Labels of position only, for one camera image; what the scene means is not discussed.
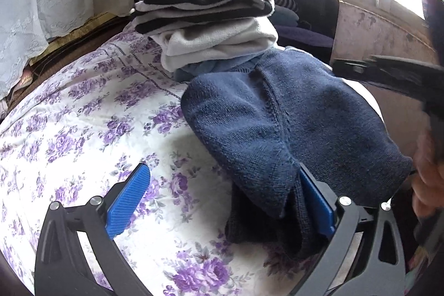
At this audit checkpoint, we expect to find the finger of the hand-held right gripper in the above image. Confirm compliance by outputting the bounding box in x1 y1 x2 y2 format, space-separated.
331 59 428 101
369 54 444 89

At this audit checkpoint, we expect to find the stack of brown blankets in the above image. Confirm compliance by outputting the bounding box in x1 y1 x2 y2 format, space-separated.
7 12 140 100

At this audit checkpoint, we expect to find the navy knit cardigan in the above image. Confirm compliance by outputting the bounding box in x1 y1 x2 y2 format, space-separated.
180 48 415 259

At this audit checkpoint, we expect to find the black chair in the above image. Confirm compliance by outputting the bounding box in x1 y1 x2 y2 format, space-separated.
267 0 341 65

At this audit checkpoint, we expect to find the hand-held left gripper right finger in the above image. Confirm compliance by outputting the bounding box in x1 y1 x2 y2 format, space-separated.
291 163 407 296

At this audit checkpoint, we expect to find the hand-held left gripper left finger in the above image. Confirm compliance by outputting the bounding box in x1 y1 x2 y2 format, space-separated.
34 163 152 296

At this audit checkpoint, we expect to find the person's right hand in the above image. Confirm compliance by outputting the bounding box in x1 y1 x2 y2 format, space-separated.
412 129 444 217

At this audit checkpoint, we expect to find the white folded garment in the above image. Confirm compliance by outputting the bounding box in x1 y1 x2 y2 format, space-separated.
153 18 280 73

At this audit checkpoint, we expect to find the light blue folded garment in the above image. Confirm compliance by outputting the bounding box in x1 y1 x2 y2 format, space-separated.
174 54 266 82

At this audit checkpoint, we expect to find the purple floral bedsheet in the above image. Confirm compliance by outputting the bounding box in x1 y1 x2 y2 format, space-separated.
0 29 385 296

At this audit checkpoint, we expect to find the black white striped garment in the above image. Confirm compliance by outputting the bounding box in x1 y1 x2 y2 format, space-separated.
133 0 277 35

